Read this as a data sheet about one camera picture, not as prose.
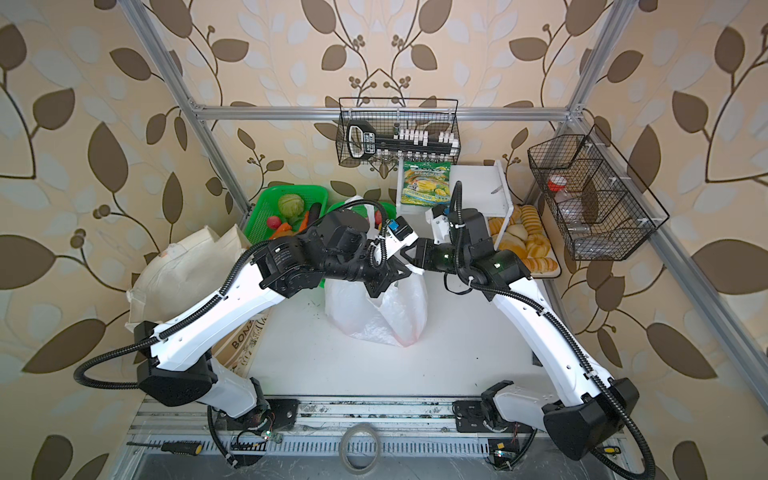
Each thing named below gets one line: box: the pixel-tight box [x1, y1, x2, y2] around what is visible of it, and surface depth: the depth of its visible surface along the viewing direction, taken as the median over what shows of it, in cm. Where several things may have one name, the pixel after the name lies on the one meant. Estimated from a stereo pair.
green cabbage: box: [278, 194, 304, 220], surface depth 114 cm
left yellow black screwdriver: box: [126, 441, 203, 455], surface depth 70 cm
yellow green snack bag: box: [401, 161, 451, 207], surface depth 79 cm
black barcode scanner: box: [347, 120, 453, 159], surface depth 84 cm
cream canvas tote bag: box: [126, 224, 250, 329], surface depth 79 cm
